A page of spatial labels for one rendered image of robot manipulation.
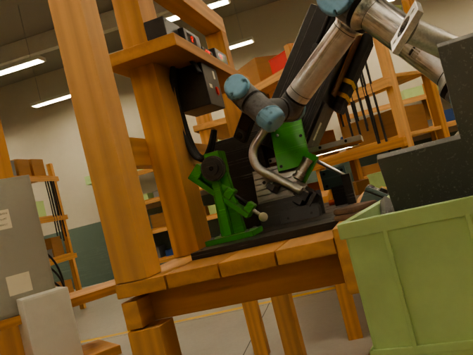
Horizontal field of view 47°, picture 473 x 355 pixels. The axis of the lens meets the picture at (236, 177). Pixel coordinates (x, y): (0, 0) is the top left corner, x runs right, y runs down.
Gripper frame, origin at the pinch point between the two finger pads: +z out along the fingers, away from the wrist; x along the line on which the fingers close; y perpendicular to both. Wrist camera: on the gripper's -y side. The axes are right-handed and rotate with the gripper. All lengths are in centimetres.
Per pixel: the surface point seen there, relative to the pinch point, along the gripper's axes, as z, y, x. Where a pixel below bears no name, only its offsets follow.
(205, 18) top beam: 36, 34, 71
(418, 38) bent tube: -111, 4, -59
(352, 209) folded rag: -40, -11, -49
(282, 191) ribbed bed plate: 4.8, -14.3, -16.4
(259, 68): 326, 92, 187
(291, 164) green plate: 2.6, -5.1, -14.5
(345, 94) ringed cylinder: 20.3, 29.2, -10.4
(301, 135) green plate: 2.5, 5.0, -11.7
